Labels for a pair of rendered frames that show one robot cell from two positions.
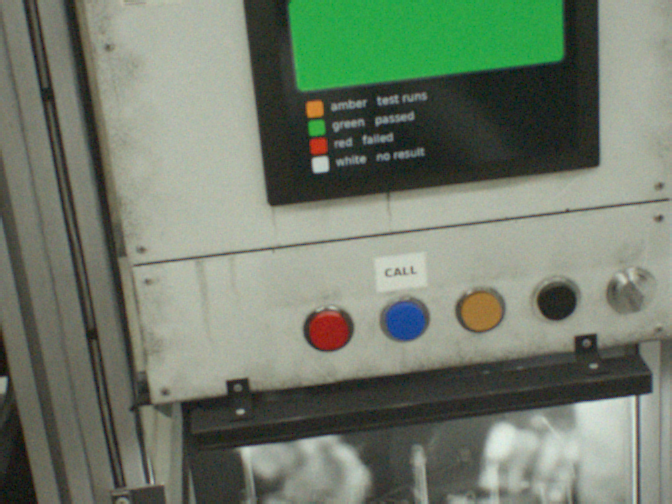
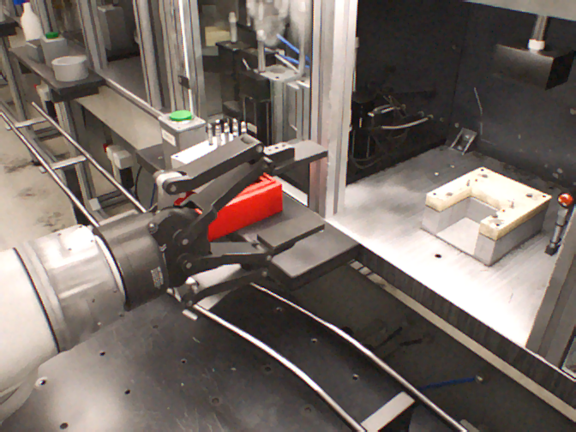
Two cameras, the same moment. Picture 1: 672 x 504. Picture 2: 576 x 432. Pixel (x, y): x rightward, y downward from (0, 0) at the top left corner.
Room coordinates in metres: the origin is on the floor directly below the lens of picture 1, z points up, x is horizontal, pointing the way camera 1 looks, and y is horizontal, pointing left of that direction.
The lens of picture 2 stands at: (0.50, -0.85, 1.40)
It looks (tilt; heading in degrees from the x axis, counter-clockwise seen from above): 33 degrees down; 55
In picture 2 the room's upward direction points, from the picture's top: straight up
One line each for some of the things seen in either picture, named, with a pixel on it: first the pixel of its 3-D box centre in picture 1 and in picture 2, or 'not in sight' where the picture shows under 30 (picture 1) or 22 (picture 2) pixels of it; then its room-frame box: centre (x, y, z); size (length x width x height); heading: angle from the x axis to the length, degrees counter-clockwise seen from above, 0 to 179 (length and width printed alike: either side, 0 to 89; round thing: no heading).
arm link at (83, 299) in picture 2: not in sight; (74, 285); (0.54, -0.49, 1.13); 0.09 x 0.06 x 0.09; 93
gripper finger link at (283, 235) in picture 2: not in sight; (291, 231); (0.76, -0.48, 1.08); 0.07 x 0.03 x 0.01; 3
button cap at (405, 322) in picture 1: (404, 318); not in sight; (0.95, -0.05, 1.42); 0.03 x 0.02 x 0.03; 93
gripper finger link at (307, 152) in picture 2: not in sight; (291, 157); (0.76, -0.48, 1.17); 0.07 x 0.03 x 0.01; 3
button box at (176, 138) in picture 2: not in sight; (189, 145); (0.86, 0.00, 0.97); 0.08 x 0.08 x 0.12; 3
